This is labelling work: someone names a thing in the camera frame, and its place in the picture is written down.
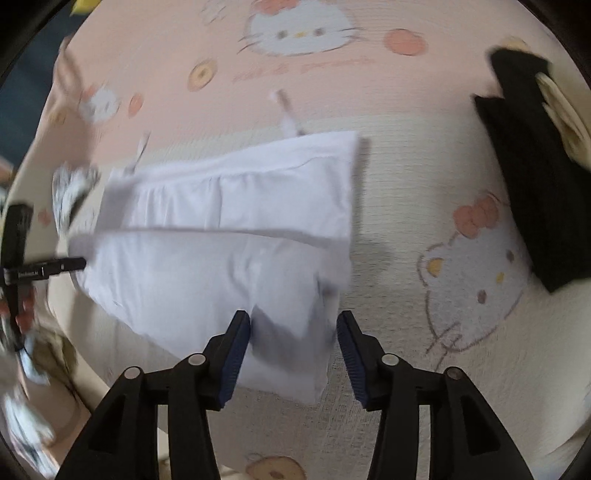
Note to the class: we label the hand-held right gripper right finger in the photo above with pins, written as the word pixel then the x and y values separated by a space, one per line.
pixel 351 364

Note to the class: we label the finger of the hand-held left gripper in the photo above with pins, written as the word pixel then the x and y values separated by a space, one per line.
pixel 64 267

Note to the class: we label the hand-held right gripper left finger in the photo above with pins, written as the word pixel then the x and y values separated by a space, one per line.
pixel 233 364

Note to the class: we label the white shirt with navy trim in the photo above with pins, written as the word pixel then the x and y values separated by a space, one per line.
pixel 221 258

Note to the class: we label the small white blue-patterned cloth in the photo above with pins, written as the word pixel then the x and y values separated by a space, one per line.
pixel 71 194

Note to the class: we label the patterned pajama pants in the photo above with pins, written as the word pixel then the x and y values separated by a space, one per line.
pixel 37 369

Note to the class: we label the dark blue curtain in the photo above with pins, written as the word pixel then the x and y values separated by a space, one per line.
pixel 23 55

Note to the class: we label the pink cream printed blanket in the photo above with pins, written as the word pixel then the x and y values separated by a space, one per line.
pixel 392 161

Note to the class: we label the yellow plush toy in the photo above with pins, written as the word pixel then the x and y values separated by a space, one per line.
pixel 85 4

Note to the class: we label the black folded garment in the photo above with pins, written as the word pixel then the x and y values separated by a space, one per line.
pixel 531 184

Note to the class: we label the cream cloth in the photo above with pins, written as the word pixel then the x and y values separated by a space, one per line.
pixel 568 120

